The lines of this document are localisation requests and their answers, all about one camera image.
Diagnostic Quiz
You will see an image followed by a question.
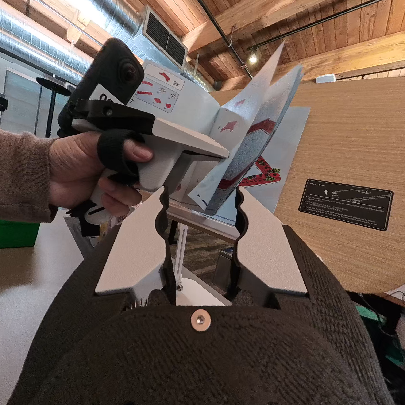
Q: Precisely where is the person's left hand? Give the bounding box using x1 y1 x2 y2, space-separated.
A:
48 131 154 218

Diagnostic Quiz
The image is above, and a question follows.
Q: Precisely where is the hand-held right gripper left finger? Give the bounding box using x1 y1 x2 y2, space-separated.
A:
95 186 177 305

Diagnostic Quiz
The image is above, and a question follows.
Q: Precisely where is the grey floor bin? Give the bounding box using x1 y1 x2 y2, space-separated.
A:
213 248 237 289

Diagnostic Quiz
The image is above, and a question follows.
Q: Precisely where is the person's left forearm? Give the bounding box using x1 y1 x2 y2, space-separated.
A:
0 128 59 223

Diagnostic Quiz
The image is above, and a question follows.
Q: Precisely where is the black round stand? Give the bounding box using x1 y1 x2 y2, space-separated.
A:
36 76 72 138

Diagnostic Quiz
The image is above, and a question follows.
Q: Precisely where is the black ceiling pipe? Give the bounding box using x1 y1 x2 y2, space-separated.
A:
198 0 254 80

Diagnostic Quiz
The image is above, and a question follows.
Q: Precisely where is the pale blue instruction booklet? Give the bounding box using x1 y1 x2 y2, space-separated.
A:
130 40 311 227

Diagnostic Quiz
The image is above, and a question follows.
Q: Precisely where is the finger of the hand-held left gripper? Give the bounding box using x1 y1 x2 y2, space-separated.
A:
153 117 230 159

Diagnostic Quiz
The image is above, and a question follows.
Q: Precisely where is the silver spiral ceiling duct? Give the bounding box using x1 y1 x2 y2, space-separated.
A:
0 0 216 92

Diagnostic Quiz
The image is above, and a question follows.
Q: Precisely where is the wooden book stand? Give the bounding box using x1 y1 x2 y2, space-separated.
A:
136 77 405 307

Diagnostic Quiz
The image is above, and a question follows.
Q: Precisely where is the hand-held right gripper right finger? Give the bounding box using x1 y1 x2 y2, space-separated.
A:
229 186 308 299

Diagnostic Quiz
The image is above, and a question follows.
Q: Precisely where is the duct vent grille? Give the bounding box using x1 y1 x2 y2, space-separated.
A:
142 6 189 68

